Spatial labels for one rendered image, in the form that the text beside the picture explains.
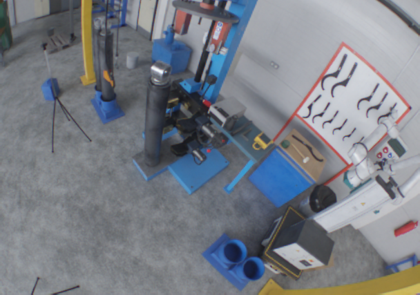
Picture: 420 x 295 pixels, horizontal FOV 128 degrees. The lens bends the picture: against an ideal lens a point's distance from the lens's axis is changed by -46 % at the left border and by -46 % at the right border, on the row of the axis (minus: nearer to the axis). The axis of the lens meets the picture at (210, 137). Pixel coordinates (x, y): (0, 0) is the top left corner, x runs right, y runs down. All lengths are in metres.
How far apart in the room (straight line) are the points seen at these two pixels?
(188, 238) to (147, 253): 0.55
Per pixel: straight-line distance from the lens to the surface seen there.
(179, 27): 1.78
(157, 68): 1.59
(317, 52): 3.25
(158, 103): 1.74
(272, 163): 2.69
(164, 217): 2.52
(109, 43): 2.71
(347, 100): 3.25
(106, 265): 2.49
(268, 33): 3.55
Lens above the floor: 2.43
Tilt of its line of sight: 47 degrees down
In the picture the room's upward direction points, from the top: 24 degrees clockwise
